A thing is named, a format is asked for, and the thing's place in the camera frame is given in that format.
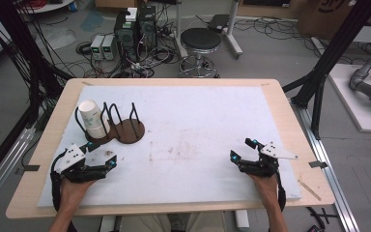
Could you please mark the white platform board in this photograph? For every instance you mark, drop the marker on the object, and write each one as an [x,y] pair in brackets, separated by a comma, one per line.
[354,106]

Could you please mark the white paper cup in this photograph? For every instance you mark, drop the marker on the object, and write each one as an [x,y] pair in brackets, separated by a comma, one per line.
[91,117]

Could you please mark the cardboard box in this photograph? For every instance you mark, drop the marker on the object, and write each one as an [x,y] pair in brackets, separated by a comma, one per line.
[331,16]

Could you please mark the flat black device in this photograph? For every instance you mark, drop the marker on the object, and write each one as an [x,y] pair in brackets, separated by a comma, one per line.
[218,22]

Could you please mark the round white table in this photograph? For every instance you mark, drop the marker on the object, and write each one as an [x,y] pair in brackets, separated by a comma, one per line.
[53,6]

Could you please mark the white foam mat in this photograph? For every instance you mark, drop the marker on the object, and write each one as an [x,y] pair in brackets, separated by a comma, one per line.
[190,135]

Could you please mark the white metal stand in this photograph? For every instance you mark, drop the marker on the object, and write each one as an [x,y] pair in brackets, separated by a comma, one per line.
[233,38]

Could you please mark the aluminium rail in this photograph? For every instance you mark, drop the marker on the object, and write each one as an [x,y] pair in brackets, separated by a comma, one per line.
[330,180]
[5,170]

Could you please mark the black tape piece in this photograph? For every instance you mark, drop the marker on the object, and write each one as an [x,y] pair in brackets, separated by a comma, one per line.
[318,164]
[31,168]

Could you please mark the black round stool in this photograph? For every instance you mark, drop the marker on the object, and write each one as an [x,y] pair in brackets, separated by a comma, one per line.
[200,38]

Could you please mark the thin wooden stick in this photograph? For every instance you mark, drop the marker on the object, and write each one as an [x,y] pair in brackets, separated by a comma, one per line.
[309,190]

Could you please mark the person's beige pants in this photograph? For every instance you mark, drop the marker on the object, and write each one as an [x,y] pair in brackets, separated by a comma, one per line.
[148,224]

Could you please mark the small white box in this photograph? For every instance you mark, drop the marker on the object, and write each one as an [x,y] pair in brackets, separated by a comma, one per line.
[131,14]

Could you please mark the grey power supply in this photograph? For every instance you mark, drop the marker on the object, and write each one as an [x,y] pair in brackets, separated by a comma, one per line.
[108,46]
[97,46]

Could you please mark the black computer tower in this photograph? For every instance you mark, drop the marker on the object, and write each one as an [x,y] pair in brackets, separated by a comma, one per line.
[147,27]
[125,37]

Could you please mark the person's left hand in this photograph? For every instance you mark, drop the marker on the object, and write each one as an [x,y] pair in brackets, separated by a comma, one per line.
[72,193]

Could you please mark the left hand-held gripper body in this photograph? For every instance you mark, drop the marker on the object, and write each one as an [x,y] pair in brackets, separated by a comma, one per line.
[77,172]

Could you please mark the white table leg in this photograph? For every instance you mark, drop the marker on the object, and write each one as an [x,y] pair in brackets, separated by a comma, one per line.
[242,220]
[108,224]

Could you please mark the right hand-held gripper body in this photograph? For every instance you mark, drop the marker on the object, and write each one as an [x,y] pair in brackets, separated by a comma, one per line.
[261,167]

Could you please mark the person's right hand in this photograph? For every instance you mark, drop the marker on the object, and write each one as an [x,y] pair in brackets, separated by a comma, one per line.
[269,190]

